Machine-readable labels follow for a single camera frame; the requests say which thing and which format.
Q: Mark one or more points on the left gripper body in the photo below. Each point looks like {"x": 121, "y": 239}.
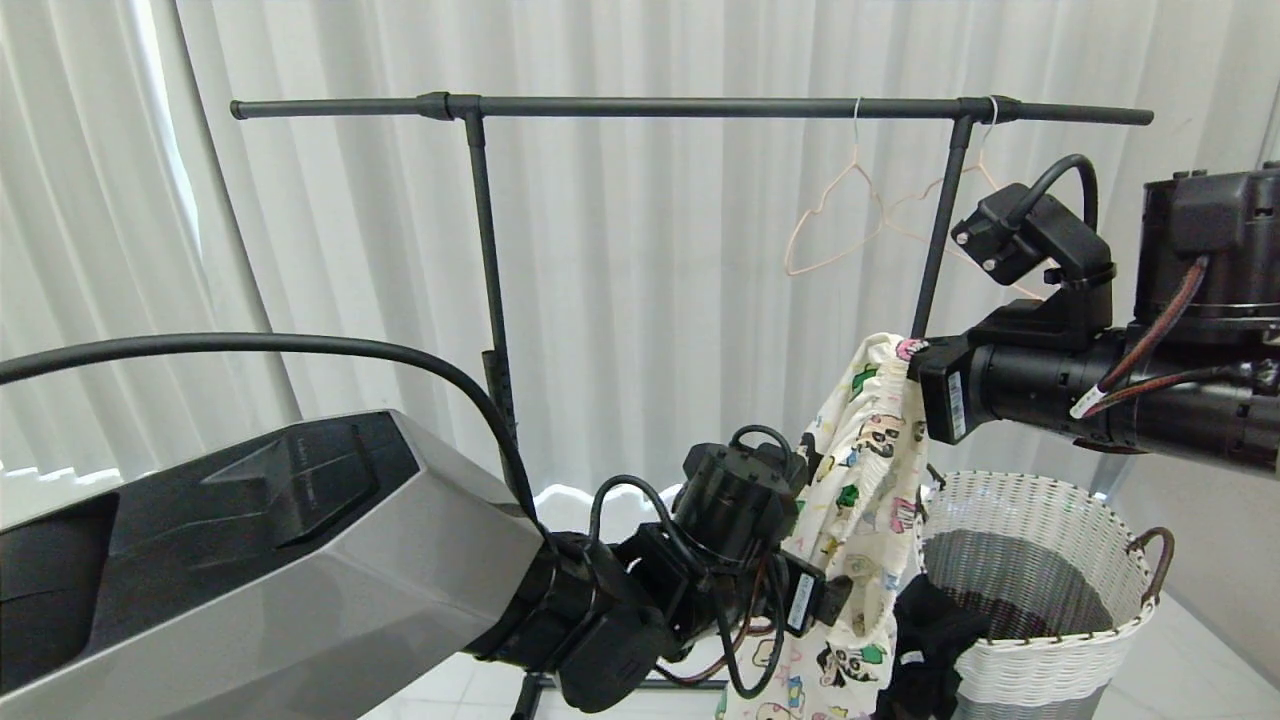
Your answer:
{"x": 805, "y": 600}

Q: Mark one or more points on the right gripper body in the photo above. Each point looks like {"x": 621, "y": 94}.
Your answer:
{"x": 1030, "y": 385}

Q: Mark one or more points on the black garment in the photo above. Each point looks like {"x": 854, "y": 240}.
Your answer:
{"x": 930, "y": 640}

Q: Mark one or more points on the cream printed shorts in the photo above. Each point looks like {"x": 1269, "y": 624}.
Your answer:
{"x": 860, "y": 480}

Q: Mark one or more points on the pink clothes hanger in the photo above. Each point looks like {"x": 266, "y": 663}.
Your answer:
{"x": 857, "y": 135}
{"x": 993, "y": 112}

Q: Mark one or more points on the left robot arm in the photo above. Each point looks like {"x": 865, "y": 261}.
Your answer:
{"x": 300, "y": 600}

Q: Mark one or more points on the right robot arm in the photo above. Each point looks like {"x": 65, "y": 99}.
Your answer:
{"x": 1220, "y": 250}

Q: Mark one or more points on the white laundry basket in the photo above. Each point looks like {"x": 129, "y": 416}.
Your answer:
{"x": 1040, "y": 660}

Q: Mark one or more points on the black clothes rack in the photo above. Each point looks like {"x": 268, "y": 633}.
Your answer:
{"x": 700, "y": 106}

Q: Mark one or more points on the white curtain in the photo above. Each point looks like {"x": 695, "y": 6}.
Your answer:
{"x": 650, "y": 250}

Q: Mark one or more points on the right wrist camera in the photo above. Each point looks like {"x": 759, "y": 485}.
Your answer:
{"x": 1060, "y": 235}

